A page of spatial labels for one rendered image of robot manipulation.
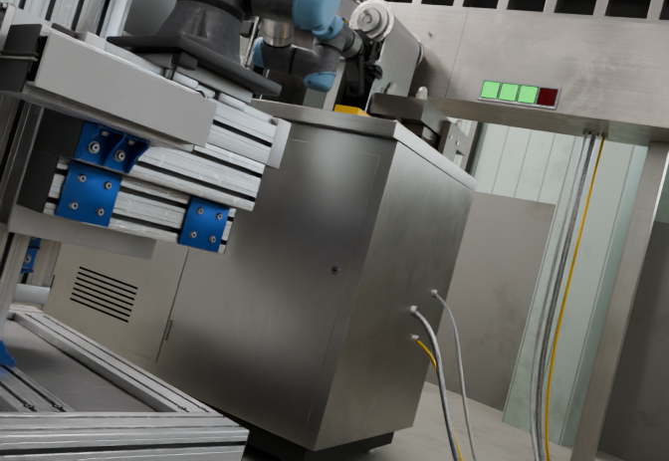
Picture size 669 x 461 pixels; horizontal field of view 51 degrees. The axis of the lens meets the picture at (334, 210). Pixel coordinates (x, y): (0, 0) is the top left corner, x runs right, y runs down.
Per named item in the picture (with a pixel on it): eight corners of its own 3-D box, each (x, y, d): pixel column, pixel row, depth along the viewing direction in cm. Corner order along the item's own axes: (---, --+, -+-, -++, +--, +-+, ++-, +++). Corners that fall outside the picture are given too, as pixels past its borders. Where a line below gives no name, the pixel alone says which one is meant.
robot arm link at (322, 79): (291, 86, 185) (302, 46, 186) (332, 96, 184) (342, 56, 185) (288, 78, 177) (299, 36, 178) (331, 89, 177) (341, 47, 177)
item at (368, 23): (357, 34, 208) (354, 11, 210) (360, 37, 210) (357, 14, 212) (380, 27, 205) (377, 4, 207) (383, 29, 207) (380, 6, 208)
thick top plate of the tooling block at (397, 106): (369, 112, 199) (375, 92, 199) (420, 147, 234) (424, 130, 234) (420, 119, 191) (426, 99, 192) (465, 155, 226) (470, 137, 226)
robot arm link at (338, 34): (305, 38, 178) (314, 6, 179) (325, 54, 188) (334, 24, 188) (331, 41, 175) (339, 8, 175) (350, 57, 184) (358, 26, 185)
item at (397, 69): (367, 99, 205) (384, 39, 206) (398, 121, 226) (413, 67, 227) (369, 99, 205) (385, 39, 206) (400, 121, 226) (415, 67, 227)
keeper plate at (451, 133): (435, 155, 205) (445, 119, 206) (446, 163, 214) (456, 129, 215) (443, 157, 204) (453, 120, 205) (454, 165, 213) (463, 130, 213)
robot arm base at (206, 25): (185, 43, 111) (203, -16, 111) (134, 43, 121) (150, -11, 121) (255, 78, 122) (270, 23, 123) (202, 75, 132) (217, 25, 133)
